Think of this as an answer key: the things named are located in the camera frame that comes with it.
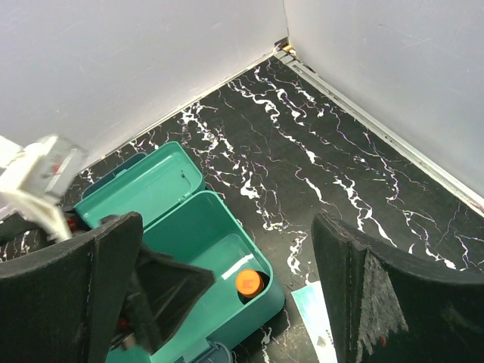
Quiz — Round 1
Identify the teal medicine kit box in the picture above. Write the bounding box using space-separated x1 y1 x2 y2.
76 141 285 362

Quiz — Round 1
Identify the brown bottle orange cap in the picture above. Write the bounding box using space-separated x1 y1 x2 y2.
235 268 270 304

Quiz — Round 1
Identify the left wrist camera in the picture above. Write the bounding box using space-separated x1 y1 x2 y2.
1 135 88 242

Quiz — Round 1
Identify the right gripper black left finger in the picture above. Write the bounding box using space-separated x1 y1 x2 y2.
1 212 143 362

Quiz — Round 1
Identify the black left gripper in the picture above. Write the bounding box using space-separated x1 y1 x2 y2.
1 206 93 261

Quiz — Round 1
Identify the teal white flat packet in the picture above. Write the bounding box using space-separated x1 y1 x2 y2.
291 281 337 363

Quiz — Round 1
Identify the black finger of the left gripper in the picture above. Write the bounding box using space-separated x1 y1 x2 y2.
120 244 216 355

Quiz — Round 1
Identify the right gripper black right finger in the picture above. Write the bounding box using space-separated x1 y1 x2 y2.
312 213 483 362

